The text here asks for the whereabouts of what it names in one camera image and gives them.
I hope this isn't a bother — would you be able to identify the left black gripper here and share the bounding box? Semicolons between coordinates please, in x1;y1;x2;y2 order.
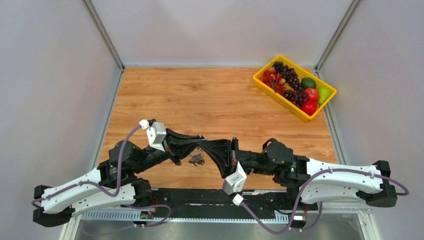
133;127;206;174

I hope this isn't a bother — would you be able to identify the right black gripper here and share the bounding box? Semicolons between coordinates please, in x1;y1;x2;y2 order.
199;137;275;179

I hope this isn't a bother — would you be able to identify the metal keyring with keys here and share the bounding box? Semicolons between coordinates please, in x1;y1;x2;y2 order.
188;147;205;167

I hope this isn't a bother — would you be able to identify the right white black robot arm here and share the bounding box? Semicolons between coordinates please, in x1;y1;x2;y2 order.
198;138;398;209

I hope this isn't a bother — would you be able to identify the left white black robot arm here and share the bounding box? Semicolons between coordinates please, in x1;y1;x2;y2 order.
32;128;205;228

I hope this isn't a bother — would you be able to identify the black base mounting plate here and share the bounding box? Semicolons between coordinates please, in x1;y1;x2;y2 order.
132;188;295;220

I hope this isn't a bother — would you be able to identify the red strawberries cluster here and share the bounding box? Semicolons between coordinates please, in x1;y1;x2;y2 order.
261;67;287;95

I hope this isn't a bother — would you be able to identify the dark grape bunch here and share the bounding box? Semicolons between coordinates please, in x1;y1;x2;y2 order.
272;61;308;109

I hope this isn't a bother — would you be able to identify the red round fruit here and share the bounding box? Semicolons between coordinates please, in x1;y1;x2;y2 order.
301;100;318;116

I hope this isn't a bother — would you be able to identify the red apple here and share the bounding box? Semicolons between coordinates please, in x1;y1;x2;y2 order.
304;87;320;102

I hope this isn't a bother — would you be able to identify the green lime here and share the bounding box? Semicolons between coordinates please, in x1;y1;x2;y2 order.
300;77;317;90

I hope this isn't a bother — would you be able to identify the green pear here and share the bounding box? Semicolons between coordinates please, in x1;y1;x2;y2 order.
316;86;333;105

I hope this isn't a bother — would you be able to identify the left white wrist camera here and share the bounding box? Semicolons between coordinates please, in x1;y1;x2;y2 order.
139;119;167;152

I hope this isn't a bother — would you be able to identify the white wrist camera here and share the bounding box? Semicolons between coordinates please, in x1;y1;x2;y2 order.
222;162;247;206
139;119;167;152

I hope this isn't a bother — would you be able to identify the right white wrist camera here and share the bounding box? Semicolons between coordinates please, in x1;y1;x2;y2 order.
222;162;247;206

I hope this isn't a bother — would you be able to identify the aluminium rail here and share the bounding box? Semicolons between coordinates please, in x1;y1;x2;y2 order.
81;190;373;224

